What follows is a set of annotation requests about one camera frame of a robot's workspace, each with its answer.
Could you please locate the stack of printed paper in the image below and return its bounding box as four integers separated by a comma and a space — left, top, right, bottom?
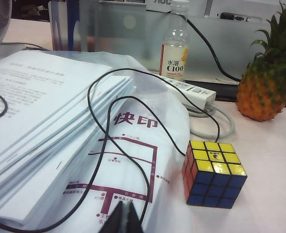
0, 50, 137, 224

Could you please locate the plastic pineapple with green crown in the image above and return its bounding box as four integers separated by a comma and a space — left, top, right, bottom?
235, 0, 286, 122

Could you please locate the clear C100 drink bottle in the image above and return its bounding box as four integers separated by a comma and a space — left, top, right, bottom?
159, 0, 191, 82

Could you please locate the white bag with red print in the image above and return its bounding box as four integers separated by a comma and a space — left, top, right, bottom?
19, 50, 192, 233

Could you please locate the thick black monitor cable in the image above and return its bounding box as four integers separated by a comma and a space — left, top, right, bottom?
176, 13, 242, 82

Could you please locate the thin black cable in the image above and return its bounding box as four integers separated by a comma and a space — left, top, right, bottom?
0, 68, 222, 233

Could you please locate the black desk cable cover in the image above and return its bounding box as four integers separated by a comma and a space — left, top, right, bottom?
183, 78, 286, 108

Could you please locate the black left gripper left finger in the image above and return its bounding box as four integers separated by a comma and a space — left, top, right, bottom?
98, 200, 124, 233

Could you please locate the blue file holder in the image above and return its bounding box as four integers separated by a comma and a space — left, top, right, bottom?
48, 0, 82, 51

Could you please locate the white power strip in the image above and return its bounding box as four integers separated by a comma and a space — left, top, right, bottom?
148, 71, 217, 110

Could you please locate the grey power strip cord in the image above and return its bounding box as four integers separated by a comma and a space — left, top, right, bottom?
186, 101, 236, 140

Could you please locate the colourful Rubik's cube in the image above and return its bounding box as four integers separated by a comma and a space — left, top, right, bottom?
181, 139, 248, 210

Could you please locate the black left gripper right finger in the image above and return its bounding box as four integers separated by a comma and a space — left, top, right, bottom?
126, 202, 144, 233

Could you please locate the frosted glass desk partition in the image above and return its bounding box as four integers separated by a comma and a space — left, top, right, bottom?
79, 0, 272, 82

